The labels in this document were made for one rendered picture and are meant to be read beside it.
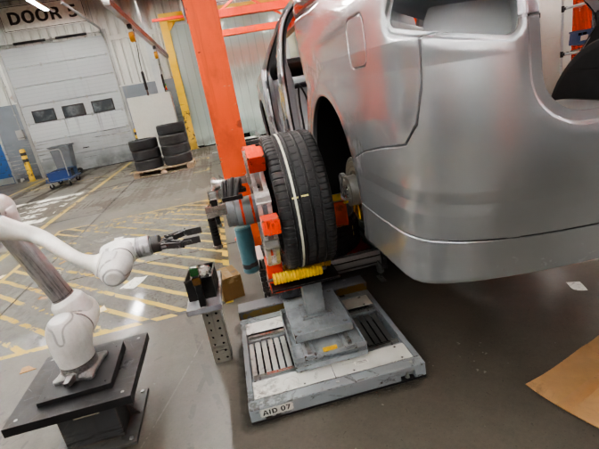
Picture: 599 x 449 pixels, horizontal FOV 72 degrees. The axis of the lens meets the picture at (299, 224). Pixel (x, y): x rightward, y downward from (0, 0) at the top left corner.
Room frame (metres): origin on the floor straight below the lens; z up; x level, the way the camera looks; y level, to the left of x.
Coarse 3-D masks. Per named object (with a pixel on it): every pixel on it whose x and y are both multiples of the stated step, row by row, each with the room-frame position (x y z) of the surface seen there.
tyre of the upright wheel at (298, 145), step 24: (264, 144) 1.85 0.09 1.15; (288, 144) 1.82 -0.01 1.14; (312, 144) 1.81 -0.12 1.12; (312, 168) 1.72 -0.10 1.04; (288, 192) 1.67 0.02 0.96; (312, 192) 1.67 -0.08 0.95; (288, 216) 1.64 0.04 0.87; (312, 216) 1.65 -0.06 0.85; (288, 240) 1.65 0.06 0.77; (312, 240) 1.67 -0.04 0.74; (336, 240) 1.71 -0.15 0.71; (288, 264) 1.75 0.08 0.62; (312, 264) 1.82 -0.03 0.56
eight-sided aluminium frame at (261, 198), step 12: (252, 180) 1.75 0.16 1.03; (264, 180) 1.75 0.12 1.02; (252, 192) 2.18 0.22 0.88; (264, 192) 1.70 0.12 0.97; (264, 204) 1.71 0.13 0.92; (264, 240) 1.69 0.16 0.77; (276, 240) 1.69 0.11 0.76; (264, 252) 2.03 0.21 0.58; (276, 252) 1.75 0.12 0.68; (276, 264) 1.84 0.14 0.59
